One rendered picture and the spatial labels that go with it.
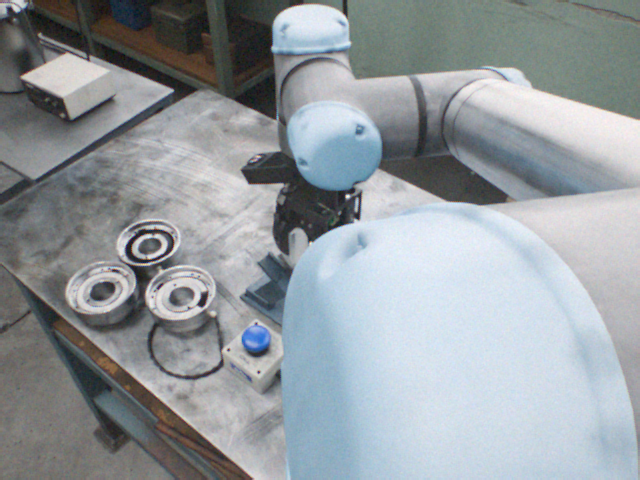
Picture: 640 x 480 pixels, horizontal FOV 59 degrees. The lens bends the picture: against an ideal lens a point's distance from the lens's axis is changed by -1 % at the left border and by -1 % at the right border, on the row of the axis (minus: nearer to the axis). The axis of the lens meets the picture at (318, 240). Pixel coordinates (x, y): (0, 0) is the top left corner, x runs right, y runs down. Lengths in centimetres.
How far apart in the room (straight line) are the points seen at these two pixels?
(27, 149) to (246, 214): 68
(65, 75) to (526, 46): 149
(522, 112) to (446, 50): 196
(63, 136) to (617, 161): 139
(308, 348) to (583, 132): 23
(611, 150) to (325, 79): 28
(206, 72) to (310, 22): 205
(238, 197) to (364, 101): 62
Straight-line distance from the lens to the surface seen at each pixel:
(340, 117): 48
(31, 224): 115
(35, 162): 151
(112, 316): 91
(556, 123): 37
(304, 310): 16
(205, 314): 88
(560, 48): 218
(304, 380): 17
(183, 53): 278
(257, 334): 79
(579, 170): 33
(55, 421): 185
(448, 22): 232
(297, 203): 69
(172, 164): 119
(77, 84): 160
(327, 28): 57
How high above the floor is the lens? 152
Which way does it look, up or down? 46 degrees down
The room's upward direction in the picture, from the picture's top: straight up
